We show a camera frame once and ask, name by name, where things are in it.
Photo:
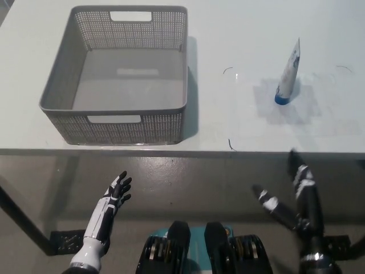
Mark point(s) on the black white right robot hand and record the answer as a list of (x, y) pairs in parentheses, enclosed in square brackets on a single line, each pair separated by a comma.
[(309, 205)]

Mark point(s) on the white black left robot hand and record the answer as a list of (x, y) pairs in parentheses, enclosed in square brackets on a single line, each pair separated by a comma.
[(104, 211)]

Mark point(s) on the white blue shampoo tube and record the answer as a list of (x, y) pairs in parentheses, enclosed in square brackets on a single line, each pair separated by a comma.
[(288, 74)]

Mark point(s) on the black floor foot plate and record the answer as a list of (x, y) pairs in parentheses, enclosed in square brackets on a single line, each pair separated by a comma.
[(67, 241), (338, 245)]

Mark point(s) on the black metal table leg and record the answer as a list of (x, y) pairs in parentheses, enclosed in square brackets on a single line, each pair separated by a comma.
[(25, 219), (358, 244)]

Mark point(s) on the grey perforated plastic basket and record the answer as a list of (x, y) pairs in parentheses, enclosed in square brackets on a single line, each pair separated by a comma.
[(114, 129)]

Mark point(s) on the black teal robot body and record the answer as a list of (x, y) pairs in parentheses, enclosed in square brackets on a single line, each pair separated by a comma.
[(216, 251)]

